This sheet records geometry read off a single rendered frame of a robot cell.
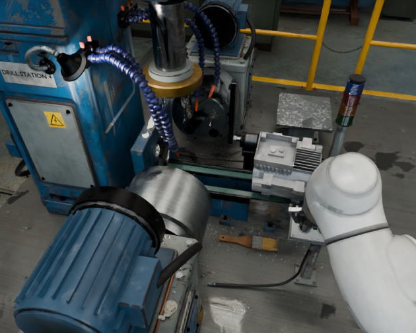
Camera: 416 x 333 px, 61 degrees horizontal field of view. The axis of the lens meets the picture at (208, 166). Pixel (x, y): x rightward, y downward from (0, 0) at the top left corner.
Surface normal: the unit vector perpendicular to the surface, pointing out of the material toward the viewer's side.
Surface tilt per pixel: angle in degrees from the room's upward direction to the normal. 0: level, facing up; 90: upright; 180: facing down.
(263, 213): 90
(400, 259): 24
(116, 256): 40
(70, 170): 90
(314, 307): 0
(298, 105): 0
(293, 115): 0
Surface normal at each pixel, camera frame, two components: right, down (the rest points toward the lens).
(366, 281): -0.55, -0.15
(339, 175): -0.39, -0.38
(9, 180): 0.00, -0.73
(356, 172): -0.06, -0.36
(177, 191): 0.40, -0.61
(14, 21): -0.20, 0.66
